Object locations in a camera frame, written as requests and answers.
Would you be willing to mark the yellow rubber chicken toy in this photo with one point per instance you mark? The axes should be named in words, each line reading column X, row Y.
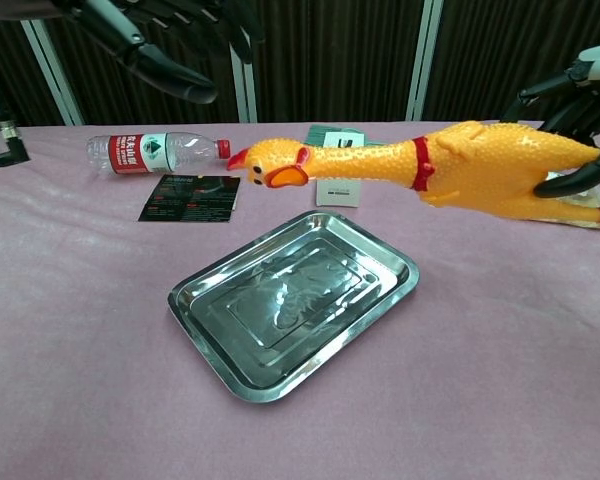
column 480, row 170

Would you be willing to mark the white rectangular carton box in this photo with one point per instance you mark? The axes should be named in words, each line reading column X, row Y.
column 337, row 195

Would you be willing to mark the white screen frame post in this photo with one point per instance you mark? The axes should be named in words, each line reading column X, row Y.
column 245, row 95
column 60, row 85
column 422, row 60

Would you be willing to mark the silver metal tray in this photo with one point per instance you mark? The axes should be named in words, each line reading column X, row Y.
column 280, row 310

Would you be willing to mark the pink tablecloth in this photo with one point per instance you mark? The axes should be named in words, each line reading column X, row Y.
column 80, row 350

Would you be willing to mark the green plastic comb brush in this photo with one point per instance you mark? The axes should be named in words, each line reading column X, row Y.
column 316, row 134

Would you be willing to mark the clear bag of dried food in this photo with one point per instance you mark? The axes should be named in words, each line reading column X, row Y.
column 587, row 199

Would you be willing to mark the black printed leaflet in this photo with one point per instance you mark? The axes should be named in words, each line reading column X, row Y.
column 190, row 200

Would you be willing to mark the clear water bottle red label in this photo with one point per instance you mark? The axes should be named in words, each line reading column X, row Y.
column 130, row 154

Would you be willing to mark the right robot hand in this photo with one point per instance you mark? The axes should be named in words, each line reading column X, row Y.
column 595, row 65

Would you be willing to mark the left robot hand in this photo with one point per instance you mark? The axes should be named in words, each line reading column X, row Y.
column 180, row 75

